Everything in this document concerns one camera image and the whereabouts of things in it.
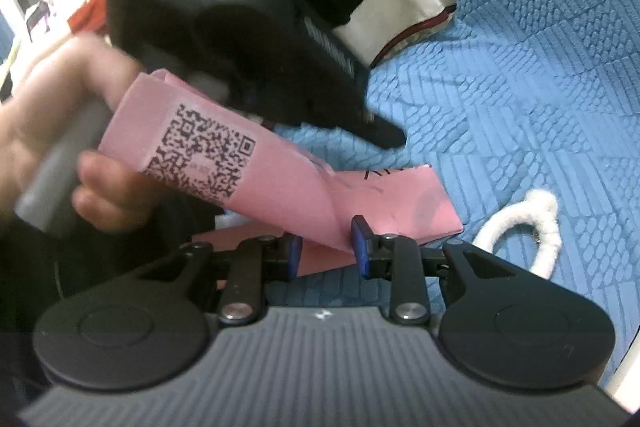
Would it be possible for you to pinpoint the person's left hand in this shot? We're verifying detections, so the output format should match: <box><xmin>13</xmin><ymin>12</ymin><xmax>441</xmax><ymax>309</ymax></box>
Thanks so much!
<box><xmin>0</xmin><ymin>36</ymin><xmax>162</xmax><ymax>234</ymax></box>

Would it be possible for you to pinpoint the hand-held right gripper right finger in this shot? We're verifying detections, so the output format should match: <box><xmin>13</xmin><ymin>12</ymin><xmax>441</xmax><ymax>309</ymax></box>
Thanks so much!
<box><xmin>351</xmin><ymin>216</ymin><xmax>517</xmax><ymax>326</ymax></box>

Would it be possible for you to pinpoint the blue textured bed cover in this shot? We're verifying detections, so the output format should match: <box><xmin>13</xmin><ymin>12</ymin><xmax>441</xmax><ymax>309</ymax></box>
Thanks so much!
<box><xmin>42</xmin><ymin>0</ymin><xmax>640</xmax><ymax>390</ymax></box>

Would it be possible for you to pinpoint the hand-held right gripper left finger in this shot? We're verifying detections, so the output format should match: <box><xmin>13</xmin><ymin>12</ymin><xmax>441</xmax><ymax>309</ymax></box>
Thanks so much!
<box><xmin>132</xmin><ymin>234</ymin><xmax>304</xmax><ymax>326</ymax></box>

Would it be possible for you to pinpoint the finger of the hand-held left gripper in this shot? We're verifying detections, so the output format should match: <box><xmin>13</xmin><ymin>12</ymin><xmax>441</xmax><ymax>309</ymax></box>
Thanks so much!
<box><xmin>299</xmin><ymin>106</ymin><xmax>407</xmax><ymax>150</ymax></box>

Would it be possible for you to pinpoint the person's dark clothing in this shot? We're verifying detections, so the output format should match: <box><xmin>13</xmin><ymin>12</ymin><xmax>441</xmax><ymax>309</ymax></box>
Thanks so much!
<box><xmin>0</xmin><ymin>202</ymin><xmax>236</xmax><ymax>410</ymax></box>

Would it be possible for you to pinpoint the pink paper shopping bag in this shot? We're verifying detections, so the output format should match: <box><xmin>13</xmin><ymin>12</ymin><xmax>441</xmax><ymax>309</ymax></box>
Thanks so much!
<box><xmin>97</xmin><ymin>69</ymin><xmax>559</xmax><ymax>280</ymax></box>

